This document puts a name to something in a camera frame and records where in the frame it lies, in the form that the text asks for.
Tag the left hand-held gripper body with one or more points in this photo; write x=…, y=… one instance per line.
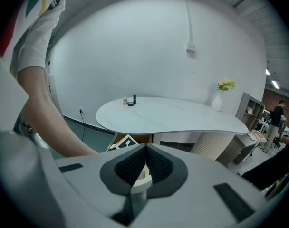
x=126, y=142

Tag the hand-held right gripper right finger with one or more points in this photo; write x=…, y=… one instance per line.
x=194, y=186

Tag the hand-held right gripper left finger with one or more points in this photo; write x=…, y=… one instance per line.
x=87, y=174

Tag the black round tin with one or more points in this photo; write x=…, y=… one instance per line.
x=131, y=104

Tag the small cream jar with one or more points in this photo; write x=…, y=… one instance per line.
x=125, y=101

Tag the black upright tube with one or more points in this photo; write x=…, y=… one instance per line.
x=134, y=98

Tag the white curved table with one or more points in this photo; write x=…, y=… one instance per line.
x=168, y=116

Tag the grey low cabinet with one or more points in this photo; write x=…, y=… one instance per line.
x=239, y=148

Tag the black fabric item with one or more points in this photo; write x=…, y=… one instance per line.
x=270, y=167

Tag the pink tray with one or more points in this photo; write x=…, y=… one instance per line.
x=256, y=135

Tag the white vase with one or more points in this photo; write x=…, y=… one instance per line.
x=217, y=103

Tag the grey open shelf unit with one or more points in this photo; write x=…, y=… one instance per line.
x=250, y=110

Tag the grey door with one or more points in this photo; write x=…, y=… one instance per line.
x=50, y=79

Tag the yellow flower bouquet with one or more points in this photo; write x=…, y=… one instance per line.
x=226, y=84

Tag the long ceiling lamp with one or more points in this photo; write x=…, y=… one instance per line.
x=275, y=84
x=267, y=72

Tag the white printed t-shirt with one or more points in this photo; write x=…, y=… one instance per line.
x=32, y=39

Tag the white wall socket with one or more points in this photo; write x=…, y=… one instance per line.
x=80, y=109

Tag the white wall junction box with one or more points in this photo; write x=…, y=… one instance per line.
x=191, y=47

